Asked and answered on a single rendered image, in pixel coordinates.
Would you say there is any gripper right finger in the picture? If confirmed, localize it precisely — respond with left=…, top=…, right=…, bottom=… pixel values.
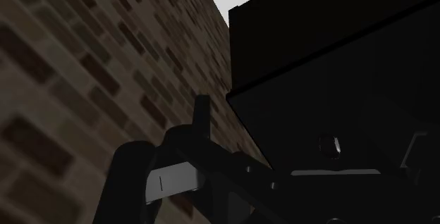
left=399, top=130, right=440, bottom=224

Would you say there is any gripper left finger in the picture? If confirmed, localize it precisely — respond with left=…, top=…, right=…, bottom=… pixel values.
left=92, top=94, right=280, bottom=224

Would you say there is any black cabinet with round knob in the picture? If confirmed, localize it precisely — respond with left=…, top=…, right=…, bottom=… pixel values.
left=225, top=0, right=440, bottom=180

